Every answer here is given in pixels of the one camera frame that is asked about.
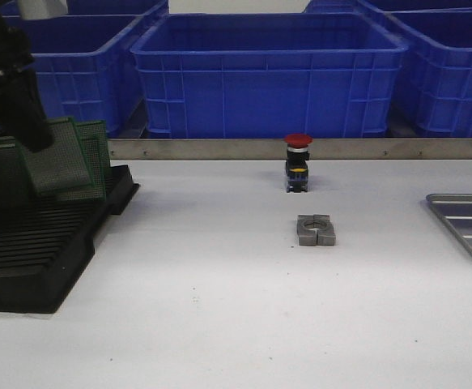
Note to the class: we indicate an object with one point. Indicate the green circuit board rear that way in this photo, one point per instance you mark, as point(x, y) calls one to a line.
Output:
point(93, 136)

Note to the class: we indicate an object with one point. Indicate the green perforated circuit board front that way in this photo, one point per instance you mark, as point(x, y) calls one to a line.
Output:
point(61, 166)

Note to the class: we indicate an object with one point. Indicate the grey metal clamp block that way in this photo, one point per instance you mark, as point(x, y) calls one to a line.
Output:
point(315, 230)

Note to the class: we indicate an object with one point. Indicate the blue crate back right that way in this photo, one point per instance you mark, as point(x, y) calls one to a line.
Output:
point(321, 6)

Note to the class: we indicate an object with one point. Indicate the metal table edge rail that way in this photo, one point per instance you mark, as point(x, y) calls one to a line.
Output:
point(275, 149)

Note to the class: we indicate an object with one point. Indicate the green perforated circuit board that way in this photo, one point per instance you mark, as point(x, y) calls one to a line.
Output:
point(61, 166)
point(96, 191)

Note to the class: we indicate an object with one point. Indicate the green circuit board left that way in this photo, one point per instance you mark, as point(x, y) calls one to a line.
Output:
point(14, 187)

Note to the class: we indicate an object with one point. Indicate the blue crate back left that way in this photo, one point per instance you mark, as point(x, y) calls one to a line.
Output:
point(37, 10)

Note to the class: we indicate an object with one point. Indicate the black slotted board rack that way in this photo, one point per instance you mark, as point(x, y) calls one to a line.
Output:
point(46, 246)

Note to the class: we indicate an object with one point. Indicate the blue plastic crate right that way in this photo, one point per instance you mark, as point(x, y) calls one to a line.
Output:
point(433, 90)

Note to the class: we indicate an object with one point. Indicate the blue plastic crate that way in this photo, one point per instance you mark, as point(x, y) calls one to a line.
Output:
point(266, 76)
point(84, 66)
point(433, 90)

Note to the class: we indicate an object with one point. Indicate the blue plastic crate left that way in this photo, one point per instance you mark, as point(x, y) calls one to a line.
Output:
point(84, 66)

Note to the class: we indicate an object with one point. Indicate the red emergency stop button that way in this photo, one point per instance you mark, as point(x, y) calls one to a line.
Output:
point(296, 167)

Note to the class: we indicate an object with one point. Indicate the blue plastic crate centre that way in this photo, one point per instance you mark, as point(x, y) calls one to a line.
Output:
point(266, 76)

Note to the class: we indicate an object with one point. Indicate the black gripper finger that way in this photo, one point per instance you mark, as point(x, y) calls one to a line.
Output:
point(21, 111)

